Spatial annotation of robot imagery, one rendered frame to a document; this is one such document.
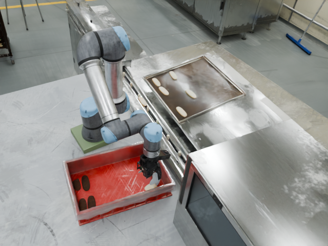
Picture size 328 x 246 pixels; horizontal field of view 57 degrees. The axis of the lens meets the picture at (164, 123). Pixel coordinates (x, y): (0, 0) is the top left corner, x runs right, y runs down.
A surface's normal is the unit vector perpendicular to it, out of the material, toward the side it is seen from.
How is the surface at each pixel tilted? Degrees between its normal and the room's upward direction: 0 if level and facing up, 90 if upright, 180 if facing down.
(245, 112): 10
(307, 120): 0
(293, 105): 0
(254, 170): 0
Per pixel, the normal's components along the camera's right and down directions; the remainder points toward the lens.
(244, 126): -0.07, -0.68
